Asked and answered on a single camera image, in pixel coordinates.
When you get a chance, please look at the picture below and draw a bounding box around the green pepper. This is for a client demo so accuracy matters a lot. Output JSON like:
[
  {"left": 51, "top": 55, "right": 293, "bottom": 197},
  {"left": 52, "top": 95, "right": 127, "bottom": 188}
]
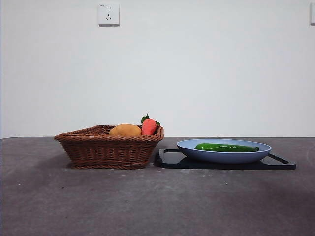
[{"left": 194, "top": 143, "right": 260, "bottom": 153}]

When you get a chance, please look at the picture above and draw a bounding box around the blue round plate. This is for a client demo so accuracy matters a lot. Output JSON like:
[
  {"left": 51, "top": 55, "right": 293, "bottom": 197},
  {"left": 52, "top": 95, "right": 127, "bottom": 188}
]
[{"left": 176, "top": 138, "right": 273, "bottom": 165}]

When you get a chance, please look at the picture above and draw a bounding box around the orange carrot with green leaves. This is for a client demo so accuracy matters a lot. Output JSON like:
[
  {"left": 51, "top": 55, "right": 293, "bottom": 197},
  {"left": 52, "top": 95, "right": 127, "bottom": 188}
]
[{"left": 141, "top": 113, "right": 161, "bottom": 135}]

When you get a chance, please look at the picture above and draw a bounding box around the black rectangular tray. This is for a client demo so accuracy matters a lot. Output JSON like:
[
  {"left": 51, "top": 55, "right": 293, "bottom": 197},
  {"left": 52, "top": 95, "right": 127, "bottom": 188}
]
[{"left": 157, "top": 148, "right": 297, "bottom": 171}]

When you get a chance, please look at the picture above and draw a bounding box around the brown wicker basket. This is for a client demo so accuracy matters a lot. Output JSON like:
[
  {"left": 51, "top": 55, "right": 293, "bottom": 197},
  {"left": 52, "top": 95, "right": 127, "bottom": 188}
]
[{"left": 54, "top": 124, "right": 165, "bottom": 170}]

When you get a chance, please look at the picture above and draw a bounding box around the white wall socket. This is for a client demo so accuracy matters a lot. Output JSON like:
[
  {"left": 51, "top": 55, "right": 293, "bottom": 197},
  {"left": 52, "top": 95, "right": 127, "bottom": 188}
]
[{"left": 98, "top": 2, "right": 121, "bottom": 27}]

